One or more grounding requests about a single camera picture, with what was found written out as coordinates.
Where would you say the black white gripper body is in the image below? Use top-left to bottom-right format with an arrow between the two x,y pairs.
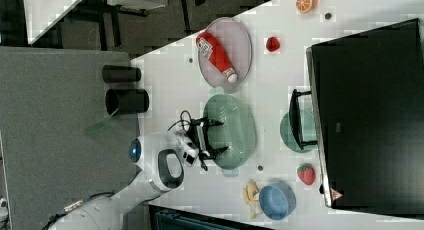
176,121 -> 209,165

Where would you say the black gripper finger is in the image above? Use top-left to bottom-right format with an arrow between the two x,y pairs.
207,146 -> 228,160
200,117 -> 224,126

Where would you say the green plastic strainer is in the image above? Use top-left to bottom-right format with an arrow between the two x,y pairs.
203,87 -> 256,177

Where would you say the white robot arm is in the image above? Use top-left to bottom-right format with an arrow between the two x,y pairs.
42,117 -> 226,230

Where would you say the yellow banana peel toy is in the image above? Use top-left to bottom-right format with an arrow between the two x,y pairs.
242,181 -> 262,219

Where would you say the red ketchup bottle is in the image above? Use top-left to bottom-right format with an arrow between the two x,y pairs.
196,31 -> 238,83

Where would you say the blue bowl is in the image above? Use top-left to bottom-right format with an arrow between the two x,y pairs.
259,182 -> 296,221

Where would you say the large black cylinder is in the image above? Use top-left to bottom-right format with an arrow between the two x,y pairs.
105,89 -> 150,115

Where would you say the grey round plate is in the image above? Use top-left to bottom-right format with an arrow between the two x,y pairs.
198,17 -> 252,93

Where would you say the red toy strawberry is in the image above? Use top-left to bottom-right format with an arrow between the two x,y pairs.
297,164 -> 316,186

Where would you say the green plastic cup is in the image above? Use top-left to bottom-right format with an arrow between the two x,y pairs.
280,110 -> 317,153

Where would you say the small dark red strawberry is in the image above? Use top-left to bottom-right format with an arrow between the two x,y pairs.
266,37 -> 280,52

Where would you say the small black cylinder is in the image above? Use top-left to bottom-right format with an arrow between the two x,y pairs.
102,65 -> 142,83

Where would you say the orange slice toy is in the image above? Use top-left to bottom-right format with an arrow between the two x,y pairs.
296,0 -> 318,14

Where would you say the black toaster oven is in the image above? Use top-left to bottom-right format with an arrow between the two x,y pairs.
306,19 -> 424,219

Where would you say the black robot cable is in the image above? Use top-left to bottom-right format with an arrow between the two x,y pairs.
166,109 -> 209,173

